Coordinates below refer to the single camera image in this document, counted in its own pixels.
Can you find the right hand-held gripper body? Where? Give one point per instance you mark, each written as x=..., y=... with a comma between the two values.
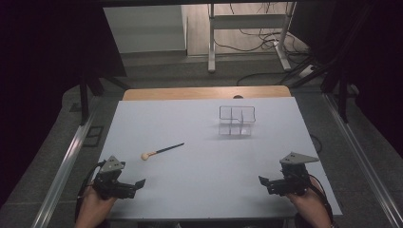
x=294, y=180

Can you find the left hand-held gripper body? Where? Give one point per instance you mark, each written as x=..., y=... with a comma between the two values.
x=109, y=182

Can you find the clear acrylic organizer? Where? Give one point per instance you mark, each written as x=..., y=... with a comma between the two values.
x=242, y=122

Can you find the person's right hand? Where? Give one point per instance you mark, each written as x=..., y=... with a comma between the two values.
x=304, y=199

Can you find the person's left hand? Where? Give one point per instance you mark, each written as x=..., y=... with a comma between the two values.
x=96, y=205

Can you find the black stand leg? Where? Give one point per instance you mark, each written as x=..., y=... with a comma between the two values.
x=342, y=101
x=84, y=101

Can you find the wooden table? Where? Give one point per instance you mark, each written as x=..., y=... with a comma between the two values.
x=190, y=93

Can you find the white power strip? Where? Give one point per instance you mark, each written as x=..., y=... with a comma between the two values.
x=306, y=70

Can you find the black curtain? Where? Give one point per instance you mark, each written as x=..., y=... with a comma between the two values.
x=38, y=79
x=374, y=63

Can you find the white cabinet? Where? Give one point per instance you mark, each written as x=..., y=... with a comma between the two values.
x=142, y=28

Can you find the metal floor rail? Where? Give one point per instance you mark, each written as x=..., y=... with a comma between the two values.
x=364, y=164
x=63, y=171

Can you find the black floor frame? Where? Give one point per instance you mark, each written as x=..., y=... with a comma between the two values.
x=93, y=136

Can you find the white metal desk frame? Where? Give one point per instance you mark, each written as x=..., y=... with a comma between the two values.
x=211, y=47

